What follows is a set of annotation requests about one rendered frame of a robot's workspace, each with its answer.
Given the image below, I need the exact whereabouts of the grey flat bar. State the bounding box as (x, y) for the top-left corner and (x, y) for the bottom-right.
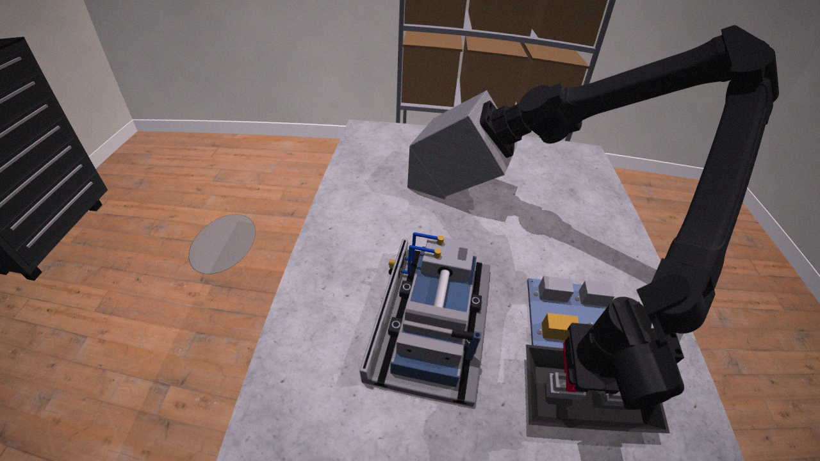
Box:
(403, 320), (463, 342)

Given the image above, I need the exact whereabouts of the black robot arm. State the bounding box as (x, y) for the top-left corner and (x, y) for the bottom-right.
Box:
(480, 25), (779, 410)

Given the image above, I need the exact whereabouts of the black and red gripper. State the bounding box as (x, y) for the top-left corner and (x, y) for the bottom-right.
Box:
(563, 323), (619, 394)

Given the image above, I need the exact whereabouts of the yellow rectangular block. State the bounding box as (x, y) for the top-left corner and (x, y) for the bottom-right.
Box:
(541, 313), (578, 340)

